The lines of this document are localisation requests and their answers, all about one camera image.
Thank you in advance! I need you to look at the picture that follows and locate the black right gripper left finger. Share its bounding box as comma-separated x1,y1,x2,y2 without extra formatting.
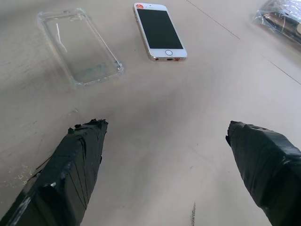
0,119,110,226

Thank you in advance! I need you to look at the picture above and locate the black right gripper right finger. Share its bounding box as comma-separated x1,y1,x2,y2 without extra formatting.
225,121,301,226

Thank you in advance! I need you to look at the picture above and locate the clear plastic phone case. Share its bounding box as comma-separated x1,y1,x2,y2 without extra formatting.
37,8,125,87

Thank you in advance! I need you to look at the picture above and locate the clear plastic bag with contents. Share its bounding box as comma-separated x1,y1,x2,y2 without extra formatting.
251,0,301,53

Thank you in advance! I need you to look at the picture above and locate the white and gold smartphone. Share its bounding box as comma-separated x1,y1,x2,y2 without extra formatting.
132,2,188,62

